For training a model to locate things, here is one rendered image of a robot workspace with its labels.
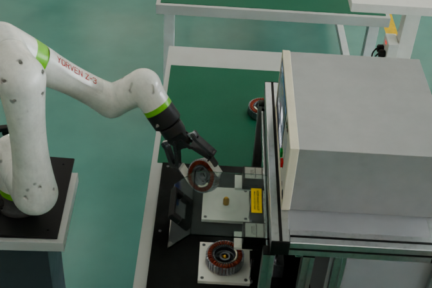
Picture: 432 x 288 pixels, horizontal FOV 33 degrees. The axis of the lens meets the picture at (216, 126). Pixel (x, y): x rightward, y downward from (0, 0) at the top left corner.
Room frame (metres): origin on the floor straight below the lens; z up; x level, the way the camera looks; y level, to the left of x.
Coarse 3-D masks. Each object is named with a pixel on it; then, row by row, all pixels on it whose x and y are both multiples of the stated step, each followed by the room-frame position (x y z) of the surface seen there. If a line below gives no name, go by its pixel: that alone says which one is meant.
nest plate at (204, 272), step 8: (200, 248) 1.48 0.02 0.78; (200, 256) 1.44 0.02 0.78; (232, 256) 1.45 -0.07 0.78; (248, 256) 1.46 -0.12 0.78; (200, 264) 1.41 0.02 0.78; (248, 264) 1.43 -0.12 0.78; (200, 272) 1.39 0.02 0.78; (208, 272) 1.39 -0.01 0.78; (240, 272) 1.39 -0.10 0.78; (248, 272) 1.40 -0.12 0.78; (200, 280) 1.35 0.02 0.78; (208, 280) 1.36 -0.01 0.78; (216, 280) 1.36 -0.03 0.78; (224, 280) 1.36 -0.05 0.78; (232, 280) 1.36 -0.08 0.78; (240, 280) 1.36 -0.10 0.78; (248, 280) 1.37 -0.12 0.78
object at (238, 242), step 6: (234, 240) 1.42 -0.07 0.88; (240, 240) 1.43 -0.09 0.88; (246, 240) 1.40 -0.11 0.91; (252, 240) 1.40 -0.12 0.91; (258, 240) 1.40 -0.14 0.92; (234, 246) 1.40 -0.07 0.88; (240, 246) 1.40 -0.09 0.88; (246, 246) 1.40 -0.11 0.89; (252, 246) 1.40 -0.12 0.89; (258, 246) 1.40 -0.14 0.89; (276, 258) 1.40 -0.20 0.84
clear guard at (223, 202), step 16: (192, 176) 1.49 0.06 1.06; (208, 176) 1.49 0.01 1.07; (224, 176) 1.49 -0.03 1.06; (240, 176) 1.49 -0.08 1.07; (256, 176) 1.50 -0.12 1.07; (192, 192) 1.42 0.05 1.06; (208, 192) 1.42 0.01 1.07; (224, 192) 1.43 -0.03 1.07; (240, 192) 1.43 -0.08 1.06; (176, 208) 1.40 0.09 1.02; (192, 208) 1.36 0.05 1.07; (208, 208) 1.36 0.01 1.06; (224, 208) 1.36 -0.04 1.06; (240, 208) 1.37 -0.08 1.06; (176, 224) 1.33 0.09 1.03; (192, 224) 1.30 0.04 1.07; (208, 224) 1.30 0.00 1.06; (224, 224) 1.31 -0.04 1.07; (240, 224) 1.31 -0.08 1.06; (256, 224) 1.31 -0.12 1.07; (176, 240) 1.27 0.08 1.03
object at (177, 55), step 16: (176, 48) 2.63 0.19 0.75; (192, 48) 2.64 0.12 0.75; (208, 48) 2.65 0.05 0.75; (176, 64) 2.51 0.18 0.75; (192, 64) 2.51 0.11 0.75; (208, 64) 2.52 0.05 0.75; (224, 64) 2.53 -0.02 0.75; (240, 64) 2.54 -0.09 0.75; (256, 64) 2.54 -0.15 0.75; (272, 64) 2.55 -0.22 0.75; (160, 176) 1.82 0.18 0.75; (144, 224) 1.59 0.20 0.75; (144, 240) 1.52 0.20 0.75; (144, 256) 1.46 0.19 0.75; (144, 272) 1.40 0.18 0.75
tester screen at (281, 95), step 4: (280, 76) 1.73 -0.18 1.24; (280, 80) 1.72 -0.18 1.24; (280, 84) 1.71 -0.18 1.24; (280, 88) 1.69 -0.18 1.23; (280, 92) 1.68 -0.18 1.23; (284, 92) 1.59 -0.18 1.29; (280, 96) 1.67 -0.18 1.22; (284, 96) 1.58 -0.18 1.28; (280, 100) 1.65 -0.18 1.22; (284, 100) 1.57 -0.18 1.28; (276, 104) 1.74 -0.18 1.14; (280, 104) 1.64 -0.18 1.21; (284, 104) 1.56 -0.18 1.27; (280, 108) 1.63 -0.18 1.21; (284, 108) 1.55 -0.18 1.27; (280, 112) 1.62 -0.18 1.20; (284, 112) 1.53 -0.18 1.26; (280, 116) 1.61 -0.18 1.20; (284, 116) 1.52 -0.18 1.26; (280, 120) 1.59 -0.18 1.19; (284, 120) 1.51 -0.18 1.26; (284, 124) 1.50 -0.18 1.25
